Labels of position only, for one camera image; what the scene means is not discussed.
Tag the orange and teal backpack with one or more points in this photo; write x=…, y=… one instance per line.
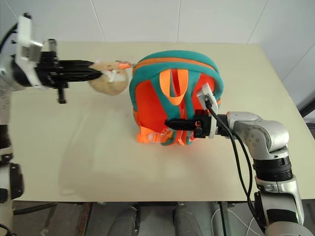
x=152, y=103

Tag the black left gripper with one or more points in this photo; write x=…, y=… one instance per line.
x=48, y=66

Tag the dark rounded shape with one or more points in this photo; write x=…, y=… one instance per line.
x=125, y=221
x=189, y=221

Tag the black table frame bar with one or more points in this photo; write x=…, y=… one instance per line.
x=225, y=218

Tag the beige round plush toy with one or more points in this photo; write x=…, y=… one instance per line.
x=110, y=84

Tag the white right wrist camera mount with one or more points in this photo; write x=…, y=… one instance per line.
x=208, y=97

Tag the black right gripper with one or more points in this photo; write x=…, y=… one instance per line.
x=203, y=125

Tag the dark furniture piece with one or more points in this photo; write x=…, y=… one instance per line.
x=307, y=115

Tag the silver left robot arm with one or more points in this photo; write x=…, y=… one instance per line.
x=6, y=103

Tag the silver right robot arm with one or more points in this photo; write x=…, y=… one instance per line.
x=268, y=140

